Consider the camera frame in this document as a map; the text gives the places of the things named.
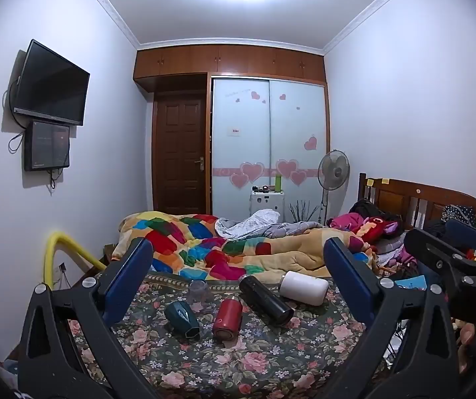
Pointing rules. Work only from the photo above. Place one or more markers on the red plush toy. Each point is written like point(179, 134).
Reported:
point(377, 228)

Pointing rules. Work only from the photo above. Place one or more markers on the dark dried twigs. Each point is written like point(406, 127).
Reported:
point(304, 212)

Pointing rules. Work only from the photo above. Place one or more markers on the colourful patchwork blanket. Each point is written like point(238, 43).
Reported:
point(204, 253)

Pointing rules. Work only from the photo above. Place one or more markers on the blue book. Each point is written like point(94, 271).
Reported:
point(411, 283)

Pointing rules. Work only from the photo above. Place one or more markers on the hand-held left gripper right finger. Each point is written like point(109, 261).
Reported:
point(350, 284)

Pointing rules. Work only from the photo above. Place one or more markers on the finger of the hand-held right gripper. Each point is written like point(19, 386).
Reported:
point(464, 232)
point(433, 253)

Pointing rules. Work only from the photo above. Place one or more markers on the wooden wardrobe with sliding doors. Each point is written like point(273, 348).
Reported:
point(262, 133)

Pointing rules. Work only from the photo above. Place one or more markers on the white cup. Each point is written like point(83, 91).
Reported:
point(304, 287)

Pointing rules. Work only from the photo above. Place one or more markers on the polka dot cloth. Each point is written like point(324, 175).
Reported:
point(458, 215)

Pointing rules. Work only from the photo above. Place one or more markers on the black clothes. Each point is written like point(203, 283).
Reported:
point(366, 210)

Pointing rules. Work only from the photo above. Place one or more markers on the standing fan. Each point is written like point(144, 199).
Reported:
point(334, 170)

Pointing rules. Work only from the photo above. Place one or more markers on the yellow padded pipe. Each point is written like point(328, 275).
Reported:
point(57, 241)

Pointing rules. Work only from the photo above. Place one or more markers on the teal cup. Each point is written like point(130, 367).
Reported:
point(181, 319)

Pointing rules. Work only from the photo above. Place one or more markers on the grey blanket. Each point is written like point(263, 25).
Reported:
point(262, 224)

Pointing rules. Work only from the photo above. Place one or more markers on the wooden bed headboard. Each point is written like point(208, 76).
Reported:
point(404, 197)

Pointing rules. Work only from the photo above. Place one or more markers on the green bottle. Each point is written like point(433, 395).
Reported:
point(278, 183)

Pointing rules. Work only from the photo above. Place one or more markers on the black thermos bottle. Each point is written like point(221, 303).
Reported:
point(265, 298)

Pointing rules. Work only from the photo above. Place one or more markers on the floral bed sheet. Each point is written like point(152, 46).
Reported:
point(262, 361)

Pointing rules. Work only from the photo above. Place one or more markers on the pink clothes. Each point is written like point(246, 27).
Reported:
point(348, 221)

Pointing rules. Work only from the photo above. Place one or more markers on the person's right hand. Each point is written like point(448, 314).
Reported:
point(465, 347)

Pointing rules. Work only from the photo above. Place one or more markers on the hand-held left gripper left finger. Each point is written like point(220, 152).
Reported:
point(126, 284)

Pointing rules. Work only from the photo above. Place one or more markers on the clear glass cup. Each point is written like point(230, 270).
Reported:
point(197, 291)

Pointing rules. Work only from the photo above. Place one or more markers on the wall-mounted black television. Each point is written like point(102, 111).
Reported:
point(53, 83)

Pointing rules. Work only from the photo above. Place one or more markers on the brown wooden door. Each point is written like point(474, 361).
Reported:
point(179, 153)

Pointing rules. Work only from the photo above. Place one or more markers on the small black wall monitor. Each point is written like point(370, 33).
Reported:
point(47, 145)

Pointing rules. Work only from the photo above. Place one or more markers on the small white cabinet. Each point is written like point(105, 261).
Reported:
point(267, 205)

